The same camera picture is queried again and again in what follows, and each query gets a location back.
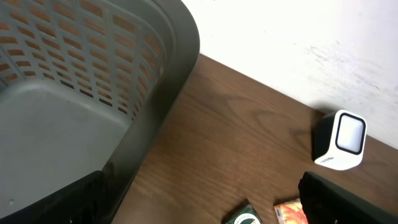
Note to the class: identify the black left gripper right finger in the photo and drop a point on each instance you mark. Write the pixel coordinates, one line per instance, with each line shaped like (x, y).
(325, 202)

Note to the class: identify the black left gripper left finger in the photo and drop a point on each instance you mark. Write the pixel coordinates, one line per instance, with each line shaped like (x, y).
(84, 201)

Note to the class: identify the orange snack packet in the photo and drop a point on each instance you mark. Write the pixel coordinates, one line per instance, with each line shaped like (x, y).
(290, 212)

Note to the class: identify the dark snack packet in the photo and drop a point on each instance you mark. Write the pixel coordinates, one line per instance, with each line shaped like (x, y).
(245, 214)

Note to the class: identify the white barcode scanner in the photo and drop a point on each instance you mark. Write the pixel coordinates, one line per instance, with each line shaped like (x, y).
(338, 140)

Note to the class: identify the grey plastic mesh basket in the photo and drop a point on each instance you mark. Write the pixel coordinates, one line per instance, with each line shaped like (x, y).
(86, 86)

